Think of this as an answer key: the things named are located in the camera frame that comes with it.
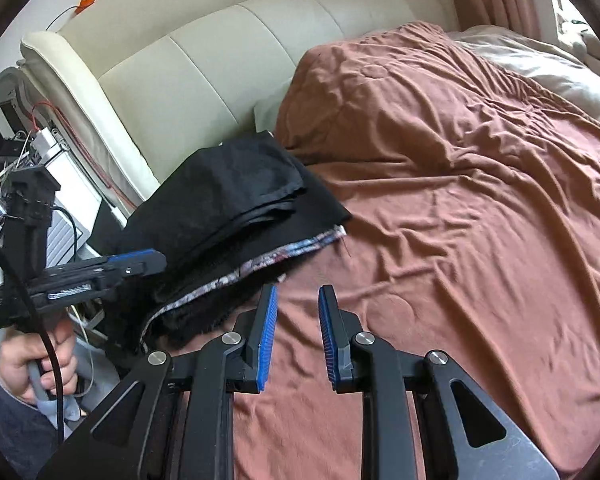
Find red cable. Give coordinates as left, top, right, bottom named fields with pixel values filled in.
left=29, top=98, right=136, bottom=212

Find bedside clutter shelf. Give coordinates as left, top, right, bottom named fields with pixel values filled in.
left=0, top=67, right=102, bottom=266

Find beige patterned comforter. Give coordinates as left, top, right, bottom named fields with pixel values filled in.
left=448, top=26, right=600, bottom=122

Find black cable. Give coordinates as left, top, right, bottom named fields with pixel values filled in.
left=0, top=224, right=67, bottom=446

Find left forearm dark sleeve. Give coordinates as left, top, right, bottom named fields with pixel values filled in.
left=0, top=384, right=57, bottom=479

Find cream leather headboard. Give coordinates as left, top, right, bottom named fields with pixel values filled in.
left=20, top=0, right=458, bottom=209

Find person's left hand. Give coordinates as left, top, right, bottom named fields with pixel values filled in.
left=0, top=316, right=80, bottom=406

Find brown blanket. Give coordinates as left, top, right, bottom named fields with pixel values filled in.
left=235, top=22, right=600, bottom=479

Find black pants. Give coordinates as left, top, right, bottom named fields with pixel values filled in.
left=104, top=131, right=351, bottom=354

